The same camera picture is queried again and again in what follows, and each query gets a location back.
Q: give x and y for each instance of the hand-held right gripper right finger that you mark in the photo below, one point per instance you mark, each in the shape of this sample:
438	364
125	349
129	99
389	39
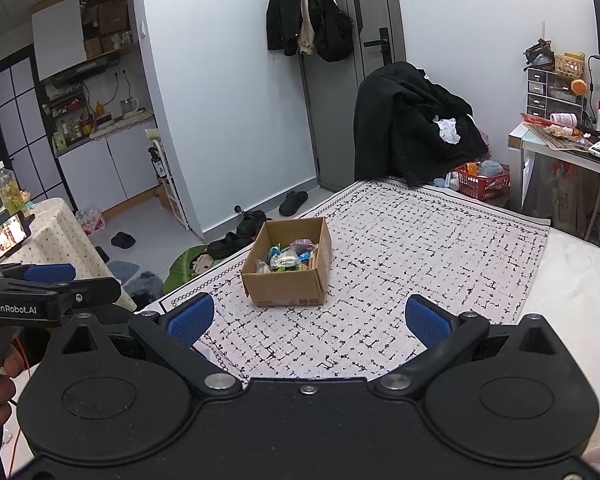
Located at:
430	320

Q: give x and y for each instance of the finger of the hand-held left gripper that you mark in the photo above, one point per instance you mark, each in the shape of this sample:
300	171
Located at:
50	272
95	291

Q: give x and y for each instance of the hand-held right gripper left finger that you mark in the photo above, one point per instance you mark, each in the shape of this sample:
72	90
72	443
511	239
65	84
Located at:
192	317

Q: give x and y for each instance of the brown cardboard box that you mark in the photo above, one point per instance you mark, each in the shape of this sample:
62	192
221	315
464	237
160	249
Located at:
285	287

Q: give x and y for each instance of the small blue snack packet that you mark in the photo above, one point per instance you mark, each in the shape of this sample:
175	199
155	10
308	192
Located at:
274	252

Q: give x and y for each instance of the purple snack packet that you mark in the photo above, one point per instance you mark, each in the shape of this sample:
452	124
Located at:
303	245

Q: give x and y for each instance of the clear orange cracker packet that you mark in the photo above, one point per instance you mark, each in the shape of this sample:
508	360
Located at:
314	256

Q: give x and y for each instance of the table with dotted tablecloth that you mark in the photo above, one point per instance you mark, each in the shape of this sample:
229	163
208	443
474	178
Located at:
55	240

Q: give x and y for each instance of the grey fluffy rug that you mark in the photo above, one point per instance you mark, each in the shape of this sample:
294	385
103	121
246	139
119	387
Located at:
140	285

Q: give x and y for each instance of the green cartoon rug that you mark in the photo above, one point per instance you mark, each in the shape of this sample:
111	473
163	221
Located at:
187	270

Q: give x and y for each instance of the black phone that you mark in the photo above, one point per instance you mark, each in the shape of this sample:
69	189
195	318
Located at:
5	237

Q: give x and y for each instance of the black sock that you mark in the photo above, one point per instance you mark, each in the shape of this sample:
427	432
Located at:
123	240

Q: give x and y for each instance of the white black-patterned mat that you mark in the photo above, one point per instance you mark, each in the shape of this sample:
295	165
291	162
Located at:
405	260

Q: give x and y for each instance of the red white bottle pack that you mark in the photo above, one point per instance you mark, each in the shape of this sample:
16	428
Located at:
91	220

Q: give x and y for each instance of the small cartoon figurine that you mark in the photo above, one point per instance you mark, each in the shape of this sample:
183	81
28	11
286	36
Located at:
29	202

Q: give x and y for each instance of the black shoe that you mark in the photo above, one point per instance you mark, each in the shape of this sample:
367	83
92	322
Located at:
252	223
229	246

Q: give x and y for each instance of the bottle with yellow liquid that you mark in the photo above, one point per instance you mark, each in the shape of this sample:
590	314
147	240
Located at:
9	190

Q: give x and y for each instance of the white narrow rack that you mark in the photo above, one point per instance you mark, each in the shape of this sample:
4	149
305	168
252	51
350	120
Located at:
172	195

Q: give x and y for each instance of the white kitchen cabinet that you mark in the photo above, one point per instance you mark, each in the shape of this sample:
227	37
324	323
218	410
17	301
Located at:
125	170

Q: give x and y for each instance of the light blue white cloth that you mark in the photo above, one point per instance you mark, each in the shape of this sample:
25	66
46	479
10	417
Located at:
445	181

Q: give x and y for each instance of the red plastic basket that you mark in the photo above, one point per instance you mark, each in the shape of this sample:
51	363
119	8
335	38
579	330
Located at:
485	187

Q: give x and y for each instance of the white bed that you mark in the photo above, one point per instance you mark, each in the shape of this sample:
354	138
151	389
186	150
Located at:
570	285

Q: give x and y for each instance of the black-framed glass door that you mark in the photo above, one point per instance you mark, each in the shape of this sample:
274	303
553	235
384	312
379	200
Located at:
30	125

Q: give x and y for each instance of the black slipper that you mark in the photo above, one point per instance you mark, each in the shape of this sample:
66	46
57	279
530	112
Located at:
294	202

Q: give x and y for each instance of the grey-blue cloth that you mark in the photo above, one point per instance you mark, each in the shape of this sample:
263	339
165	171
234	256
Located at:
491	167

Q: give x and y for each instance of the glass kettle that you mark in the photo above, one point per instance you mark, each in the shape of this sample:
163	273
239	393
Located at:
128	106

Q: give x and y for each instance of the white crumpled cloth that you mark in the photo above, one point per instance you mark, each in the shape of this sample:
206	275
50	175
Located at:
447	130

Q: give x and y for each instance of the black coat on chair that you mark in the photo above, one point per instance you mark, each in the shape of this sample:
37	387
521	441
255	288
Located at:
405	120

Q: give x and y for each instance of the range hood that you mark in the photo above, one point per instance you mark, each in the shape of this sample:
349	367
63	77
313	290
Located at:
80	70

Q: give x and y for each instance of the grey door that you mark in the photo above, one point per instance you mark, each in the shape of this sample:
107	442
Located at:
375	110

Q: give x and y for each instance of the red flat package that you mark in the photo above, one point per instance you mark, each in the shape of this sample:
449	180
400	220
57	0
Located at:
534	118

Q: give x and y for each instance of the small white device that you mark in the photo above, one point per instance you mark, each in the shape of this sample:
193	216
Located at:
599	150

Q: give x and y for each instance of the white printed roll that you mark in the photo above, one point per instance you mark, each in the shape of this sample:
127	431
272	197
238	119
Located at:
564	119

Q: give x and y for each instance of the grey drawer organizer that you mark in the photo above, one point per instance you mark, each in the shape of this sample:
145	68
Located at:
542	92

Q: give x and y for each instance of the stacked cardboard boxes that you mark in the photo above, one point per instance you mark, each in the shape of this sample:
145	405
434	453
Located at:
110	25

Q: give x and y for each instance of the orange plush toy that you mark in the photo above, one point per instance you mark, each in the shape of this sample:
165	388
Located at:
578	86

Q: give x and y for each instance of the dark bag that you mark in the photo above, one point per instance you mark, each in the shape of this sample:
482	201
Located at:
539	54

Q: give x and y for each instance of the wicker basket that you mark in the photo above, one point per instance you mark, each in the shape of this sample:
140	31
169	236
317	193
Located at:
570	64

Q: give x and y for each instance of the hanging black bag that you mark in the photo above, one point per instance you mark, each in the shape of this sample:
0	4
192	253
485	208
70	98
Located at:
334	30

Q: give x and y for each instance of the hanging beige garment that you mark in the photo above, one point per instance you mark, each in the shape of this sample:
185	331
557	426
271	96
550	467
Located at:
306	20

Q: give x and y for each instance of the white wall cabinet door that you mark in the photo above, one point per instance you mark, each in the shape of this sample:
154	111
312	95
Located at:
57	35

